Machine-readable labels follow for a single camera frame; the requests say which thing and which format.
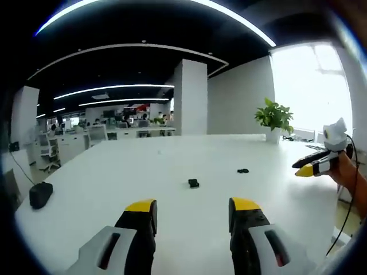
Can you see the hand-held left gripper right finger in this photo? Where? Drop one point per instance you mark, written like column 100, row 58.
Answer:
column 258, row 243

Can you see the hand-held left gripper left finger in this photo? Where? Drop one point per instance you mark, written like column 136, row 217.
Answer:
column 120, row 246

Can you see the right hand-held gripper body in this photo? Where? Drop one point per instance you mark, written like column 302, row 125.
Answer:
column 335, row 137

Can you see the black plastic buckle prong part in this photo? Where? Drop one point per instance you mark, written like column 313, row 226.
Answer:
column 243, row 171

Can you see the black plastic buckle socket part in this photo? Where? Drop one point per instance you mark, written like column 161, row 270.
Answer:
column 193, row 184

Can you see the person's right hand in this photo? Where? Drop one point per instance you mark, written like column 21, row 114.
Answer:
column 344, row 169

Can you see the dark clutter by window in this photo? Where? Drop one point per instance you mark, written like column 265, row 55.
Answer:
column 298, row 140

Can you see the green potted plant white pot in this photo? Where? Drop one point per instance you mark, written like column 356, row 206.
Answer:
column 273, row 120

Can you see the black rounded desk device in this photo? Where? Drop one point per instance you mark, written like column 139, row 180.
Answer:
column 40, row 195

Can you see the row of white office desks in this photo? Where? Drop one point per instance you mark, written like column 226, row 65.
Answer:
column 137, row 133

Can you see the white mesh office chair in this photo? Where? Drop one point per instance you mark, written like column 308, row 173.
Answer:
column 97, row 134
column 48, row 151

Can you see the long white ceiling light strip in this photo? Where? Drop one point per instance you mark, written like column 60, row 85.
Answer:
column 114, row 90

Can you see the curved white ceiling light strip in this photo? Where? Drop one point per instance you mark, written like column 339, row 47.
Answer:
column 177, row 14

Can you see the small black wall box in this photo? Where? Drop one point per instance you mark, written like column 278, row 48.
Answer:
column 13, row 146

